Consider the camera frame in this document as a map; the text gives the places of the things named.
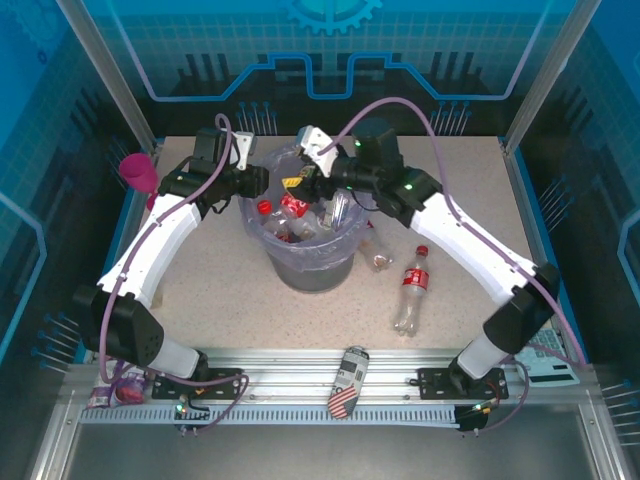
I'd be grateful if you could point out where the slotted grey cable duct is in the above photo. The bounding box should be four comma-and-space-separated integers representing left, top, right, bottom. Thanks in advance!
79, 403, 461, 425

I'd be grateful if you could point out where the purple snack bag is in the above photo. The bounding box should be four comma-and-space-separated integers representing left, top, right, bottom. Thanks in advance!
88, 367, 149, 409

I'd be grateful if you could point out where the grey plastic bin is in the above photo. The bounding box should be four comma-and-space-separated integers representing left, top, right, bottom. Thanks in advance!
239, 142, 370, 293

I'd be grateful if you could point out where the black connector bracket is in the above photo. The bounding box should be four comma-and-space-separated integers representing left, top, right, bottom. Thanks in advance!
172, 394, 211, 437
455, 399, 501, 435

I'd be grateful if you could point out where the aluminium frame post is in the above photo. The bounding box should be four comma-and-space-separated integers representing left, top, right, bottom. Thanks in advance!
55, 0, 159, 154
502, 0, 604, 151

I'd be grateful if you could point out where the purple plastic bin liner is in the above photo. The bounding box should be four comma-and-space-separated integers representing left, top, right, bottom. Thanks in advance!
239, 139, 371, 274

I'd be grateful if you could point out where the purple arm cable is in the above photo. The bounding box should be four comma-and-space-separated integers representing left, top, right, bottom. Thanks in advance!
98, 113, 236, 396
317, 97, 589, 369

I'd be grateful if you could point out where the flag print can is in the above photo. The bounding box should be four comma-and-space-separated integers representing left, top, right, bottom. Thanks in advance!
327, 345, 371, 420

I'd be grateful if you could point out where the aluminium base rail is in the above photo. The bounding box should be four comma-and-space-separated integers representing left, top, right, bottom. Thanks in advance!
69, 347, 596, 404

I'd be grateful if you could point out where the pale blue calculator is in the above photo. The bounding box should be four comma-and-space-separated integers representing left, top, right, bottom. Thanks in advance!
514, 327, 584, 386

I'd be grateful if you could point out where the clear bottle brown residue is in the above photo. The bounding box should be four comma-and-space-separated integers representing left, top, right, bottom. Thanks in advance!
357, 219, 395, 274

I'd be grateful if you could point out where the grey metal shelf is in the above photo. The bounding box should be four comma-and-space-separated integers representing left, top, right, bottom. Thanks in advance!
29, 419, 616, 480

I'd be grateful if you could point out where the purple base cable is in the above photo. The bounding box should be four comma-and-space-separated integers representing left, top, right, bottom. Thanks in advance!
159, 372, 250, 434
479, 360, 532, 432

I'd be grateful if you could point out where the crushed clear bottle white cap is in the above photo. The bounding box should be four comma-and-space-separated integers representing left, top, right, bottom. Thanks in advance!
329, 192, 352, 230

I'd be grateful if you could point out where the pink plastic cup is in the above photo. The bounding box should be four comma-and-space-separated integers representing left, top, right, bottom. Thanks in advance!
118, 152, 161, 211

